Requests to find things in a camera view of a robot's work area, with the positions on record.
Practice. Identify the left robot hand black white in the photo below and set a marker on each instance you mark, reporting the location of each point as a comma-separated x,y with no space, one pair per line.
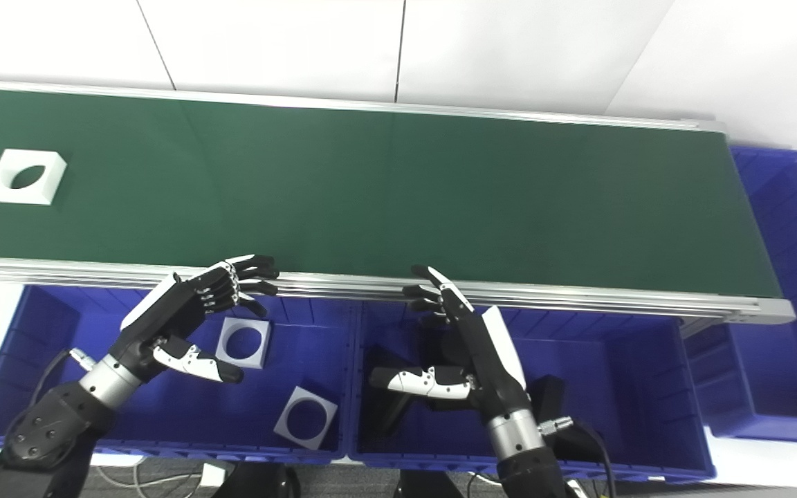
170,311

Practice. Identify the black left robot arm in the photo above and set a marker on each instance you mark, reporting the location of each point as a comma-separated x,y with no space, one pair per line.
59,422

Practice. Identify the black plastic part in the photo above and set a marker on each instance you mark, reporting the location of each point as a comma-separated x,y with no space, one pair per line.
549,395
391,408

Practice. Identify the white power adapter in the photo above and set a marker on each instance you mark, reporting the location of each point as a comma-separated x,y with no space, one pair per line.
213,476

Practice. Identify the black robot leg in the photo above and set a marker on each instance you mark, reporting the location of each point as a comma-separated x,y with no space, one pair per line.
257,483
429,486

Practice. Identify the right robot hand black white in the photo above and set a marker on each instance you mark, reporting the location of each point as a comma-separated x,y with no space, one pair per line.
481,353

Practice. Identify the black right robot leg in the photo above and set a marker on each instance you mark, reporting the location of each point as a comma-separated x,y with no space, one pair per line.
429,486

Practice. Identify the blue plastic bin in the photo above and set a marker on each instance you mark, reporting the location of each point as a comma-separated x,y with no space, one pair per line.
613,387
39,360
786,360

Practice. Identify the black left robot leg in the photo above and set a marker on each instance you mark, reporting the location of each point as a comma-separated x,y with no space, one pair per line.
257,483

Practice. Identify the green conveyor belt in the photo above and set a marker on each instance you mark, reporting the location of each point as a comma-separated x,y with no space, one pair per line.
371,194
578,296

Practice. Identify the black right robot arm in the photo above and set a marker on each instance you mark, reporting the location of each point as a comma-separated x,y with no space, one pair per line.
519,443

